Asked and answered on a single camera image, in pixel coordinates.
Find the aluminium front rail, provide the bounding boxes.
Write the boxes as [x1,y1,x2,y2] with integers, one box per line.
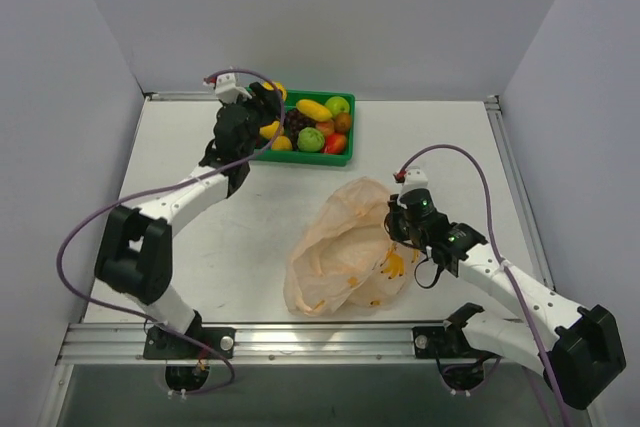
[57,313,541,371]

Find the red yellow mango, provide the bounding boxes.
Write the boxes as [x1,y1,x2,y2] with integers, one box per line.
[322,133,349,155]

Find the green pear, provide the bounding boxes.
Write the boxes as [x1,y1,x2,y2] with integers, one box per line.
[297,127,325,153]

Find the yellow banana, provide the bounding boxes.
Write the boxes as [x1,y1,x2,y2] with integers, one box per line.
[259,120,284,141]

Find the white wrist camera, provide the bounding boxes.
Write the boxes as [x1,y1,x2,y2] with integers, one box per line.
[204,73,251,104]
[394,167,429,196]

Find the brown kiwi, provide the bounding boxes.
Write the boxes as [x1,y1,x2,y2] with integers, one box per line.
[333,112,353,134]

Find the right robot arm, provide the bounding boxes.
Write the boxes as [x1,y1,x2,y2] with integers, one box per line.
[384,188,626,410]

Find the pink peach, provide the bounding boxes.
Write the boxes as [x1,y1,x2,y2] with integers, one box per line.
[315,119,335,137]

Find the orange fruit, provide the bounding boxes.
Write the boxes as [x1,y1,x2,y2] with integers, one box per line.
[271,135,293,151]

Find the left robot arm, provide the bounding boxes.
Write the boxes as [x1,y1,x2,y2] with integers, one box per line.
[94,74,283,358]

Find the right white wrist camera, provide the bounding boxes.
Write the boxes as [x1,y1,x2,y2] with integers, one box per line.
[394,167,429,196]

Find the orange translucent plastic bag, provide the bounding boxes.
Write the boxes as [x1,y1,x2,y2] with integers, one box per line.
[283,177,421,317]

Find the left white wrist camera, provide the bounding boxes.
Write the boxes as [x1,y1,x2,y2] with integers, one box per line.
[204,73,251,104]

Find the yellow starfruit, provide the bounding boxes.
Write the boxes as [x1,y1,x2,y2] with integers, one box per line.
[296,99,333,122]

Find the green plastic tray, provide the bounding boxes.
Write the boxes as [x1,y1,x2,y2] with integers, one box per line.
[255,89,356,167]

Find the purple grape bunch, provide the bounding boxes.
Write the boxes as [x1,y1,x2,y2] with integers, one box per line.
[284,108,316,148]

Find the yellow lemon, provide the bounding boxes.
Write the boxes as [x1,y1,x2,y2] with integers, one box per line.
[262,82,287,101]

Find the green apple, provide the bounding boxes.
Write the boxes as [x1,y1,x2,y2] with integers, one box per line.
[324,96,351,117]

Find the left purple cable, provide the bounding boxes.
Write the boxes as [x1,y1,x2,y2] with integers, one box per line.
[55,67,287,396]

